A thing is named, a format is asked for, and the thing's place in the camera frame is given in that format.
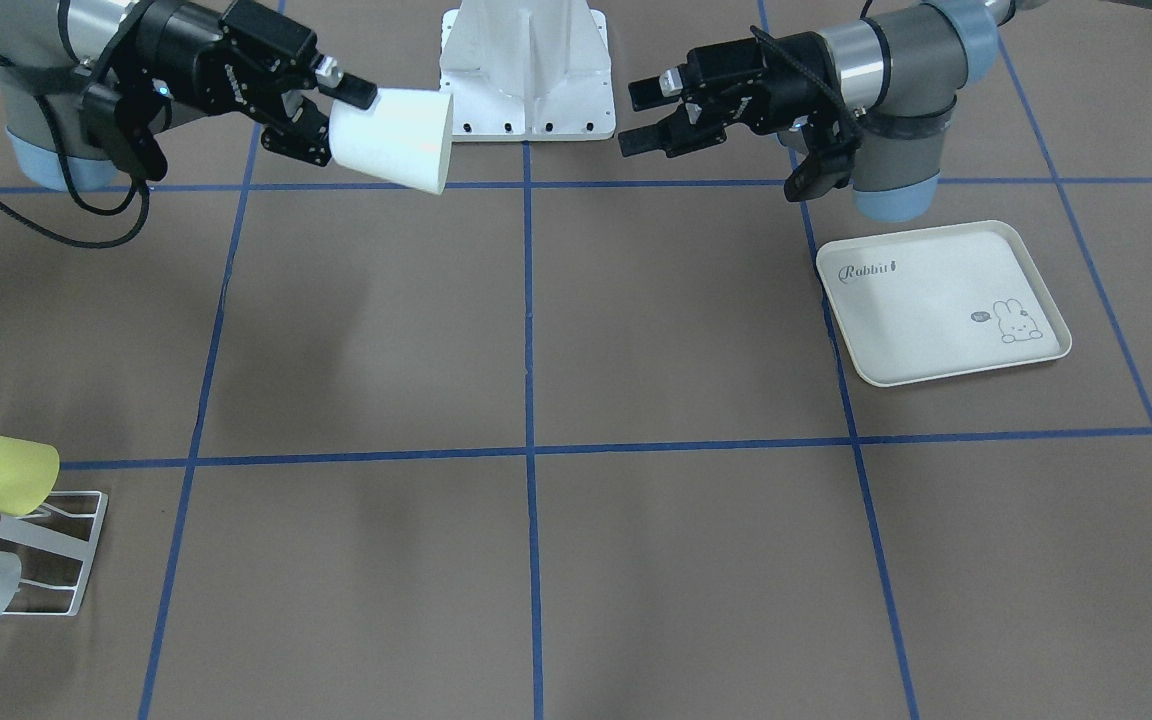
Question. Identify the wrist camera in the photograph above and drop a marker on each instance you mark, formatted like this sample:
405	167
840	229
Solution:
123	126
823	170

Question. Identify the white wire cup rack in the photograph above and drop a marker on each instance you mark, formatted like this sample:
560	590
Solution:
57	546

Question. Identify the white plastic tray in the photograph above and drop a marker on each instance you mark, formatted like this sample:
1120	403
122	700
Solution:
918	306

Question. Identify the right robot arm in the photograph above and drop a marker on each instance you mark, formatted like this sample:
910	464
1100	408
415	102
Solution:
44	46

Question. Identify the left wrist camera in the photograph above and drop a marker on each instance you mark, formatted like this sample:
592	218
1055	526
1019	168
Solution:
823	170

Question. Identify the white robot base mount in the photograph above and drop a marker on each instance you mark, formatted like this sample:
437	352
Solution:
527	71

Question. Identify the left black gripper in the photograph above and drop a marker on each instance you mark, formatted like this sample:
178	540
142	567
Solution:
784	80

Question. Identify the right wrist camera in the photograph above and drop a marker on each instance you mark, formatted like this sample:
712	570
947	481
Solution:
123	126

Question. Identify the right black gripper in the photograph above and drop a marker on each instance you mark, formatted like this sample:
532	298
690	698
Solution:
179	50

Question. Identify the pale cream cup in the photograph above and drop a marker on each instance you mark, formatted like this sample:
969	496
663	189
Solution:
405	137

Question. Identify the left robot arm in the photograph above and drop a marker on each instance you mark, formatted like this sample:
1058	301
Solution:
866	104

